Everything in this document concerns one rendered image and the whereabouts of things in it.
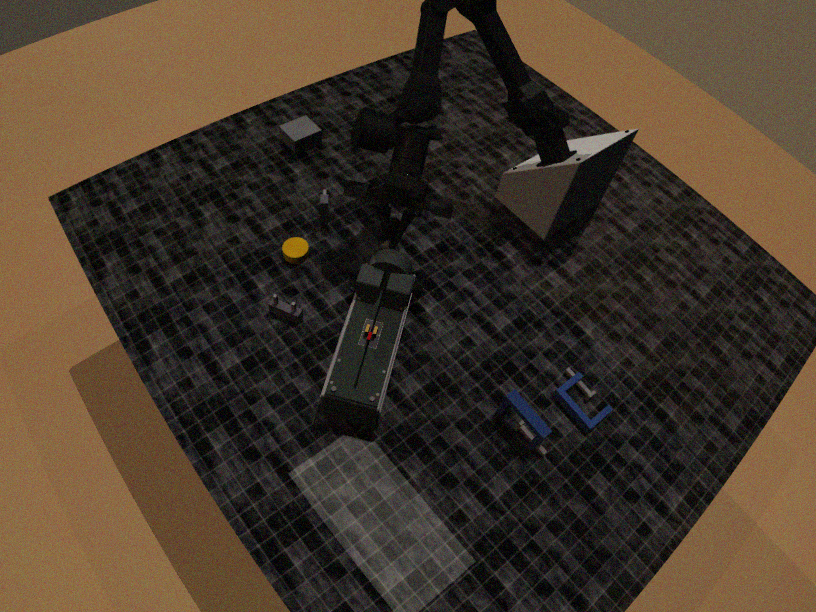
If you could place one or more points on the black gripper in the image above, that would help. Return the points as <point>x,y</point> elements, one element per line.
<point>437,207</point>

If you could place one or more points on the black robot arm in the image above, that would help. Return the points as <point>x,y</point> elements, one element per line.
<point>528,105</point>

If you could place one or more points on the yellow short cylinder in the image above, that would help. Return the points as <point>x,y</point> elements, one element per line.
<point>295,250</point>

